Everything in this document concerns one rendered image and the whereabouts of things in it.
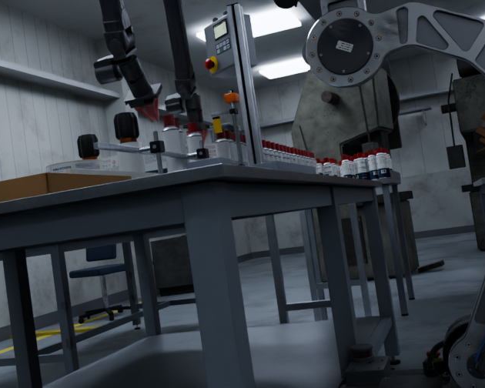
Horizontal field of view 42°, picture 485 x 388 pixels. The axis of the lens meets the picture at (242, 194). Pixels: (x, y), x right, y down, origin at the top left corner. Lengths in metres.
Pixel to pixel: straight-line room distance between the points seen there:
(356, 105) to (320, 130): 0.43
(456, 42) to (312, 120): 4.75
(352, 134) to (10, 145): 3.25
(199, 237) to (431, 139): 10.54
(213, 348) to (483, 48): 0.97
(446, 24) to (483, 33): 0.09
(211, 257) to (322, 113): 5.33
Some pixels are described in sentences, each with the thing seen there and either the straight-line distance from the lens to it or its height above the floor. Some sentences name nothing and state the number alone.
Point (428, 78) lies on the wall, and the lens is 11.60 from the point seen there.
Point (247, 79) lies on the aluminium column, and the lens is 2.23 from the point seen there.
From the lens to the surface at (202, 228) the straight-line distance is 1.00.
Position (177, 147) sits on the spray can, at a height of 0.98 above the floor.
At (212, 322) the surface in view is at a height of 0.59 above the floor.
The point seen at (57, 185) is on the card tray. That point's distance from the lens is 1.16.
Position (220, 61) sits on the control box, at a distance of 2.33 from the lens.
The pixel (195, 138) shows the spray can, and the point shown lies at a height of 1.03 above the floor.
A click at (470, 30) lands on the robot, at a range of 1.62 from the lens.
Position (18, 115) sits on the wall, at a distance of 6.55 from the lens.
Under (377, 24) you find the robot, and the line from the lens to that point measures 1.63.
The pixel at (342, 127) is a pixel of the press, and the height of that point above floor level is 1.50.
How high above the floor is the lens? 0.74
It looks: 2 degrees up
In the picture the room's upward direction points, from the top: 8 degrees counter-clockwise
